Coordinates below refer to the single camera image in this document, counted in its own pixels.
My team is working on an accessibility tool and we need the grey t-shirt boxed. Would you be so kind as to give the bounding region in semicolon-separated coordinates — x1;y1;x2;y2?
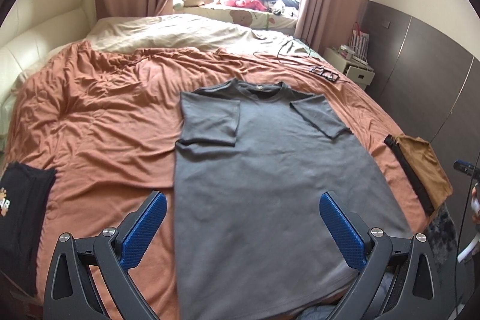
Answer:
174;79;411;319

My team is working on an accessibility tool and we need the person's right hand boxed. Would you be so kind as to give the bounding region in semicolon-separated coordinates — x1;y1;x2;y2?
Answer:
471;183;480;225

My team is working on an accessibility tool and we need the folded black garment under brown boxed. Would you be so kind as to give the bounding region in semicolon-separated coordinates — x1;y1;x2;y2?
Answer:
384;135;435;216

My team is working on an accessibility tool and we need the black folded printed shirt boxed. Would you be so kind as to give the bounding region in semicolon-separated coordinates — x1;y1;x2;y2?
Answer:
1;162;56;296

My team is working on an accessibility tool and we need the white bedside table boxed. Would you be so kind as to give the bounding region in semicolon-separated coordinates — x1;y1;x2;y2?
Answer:
323;48;375;90

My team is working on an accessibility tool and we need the orange-brown bed blanket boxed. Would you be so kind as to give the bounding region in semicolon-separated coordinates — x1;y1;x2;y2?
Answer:
6;49;428;319

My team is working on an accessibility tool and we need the striped gift bag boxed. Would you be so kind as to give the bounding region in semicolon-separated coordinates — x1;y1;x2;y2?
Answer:
349;22;369;61

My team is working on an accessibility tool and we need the beige bed sheet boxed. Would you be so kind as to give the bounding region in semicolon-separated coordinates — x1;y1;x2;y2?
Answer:
17;15;314;85

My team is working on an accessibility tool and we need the bear-print window cushion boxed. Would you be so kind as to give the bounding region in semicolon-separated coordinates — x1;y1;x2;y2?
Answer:
175;5;297;35

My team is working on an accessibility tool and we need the cream padded headboard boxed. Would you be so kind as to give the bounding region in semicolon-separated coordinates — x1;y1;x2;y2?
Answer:
1;0;97;99

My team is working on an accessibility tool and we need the pink plush on sill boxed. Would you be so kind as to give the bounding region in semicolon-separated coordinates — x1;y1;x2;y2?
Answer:
224;0;269;11

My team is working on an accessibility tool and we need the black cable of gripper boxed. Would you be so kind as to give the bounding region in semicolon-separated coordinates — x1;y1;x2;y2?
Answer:
451;150;480;313

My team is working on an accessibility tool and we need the thin black cable on bed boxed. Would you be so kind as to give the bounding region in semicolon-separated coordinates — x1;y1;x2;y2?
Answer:
252;38;320;67

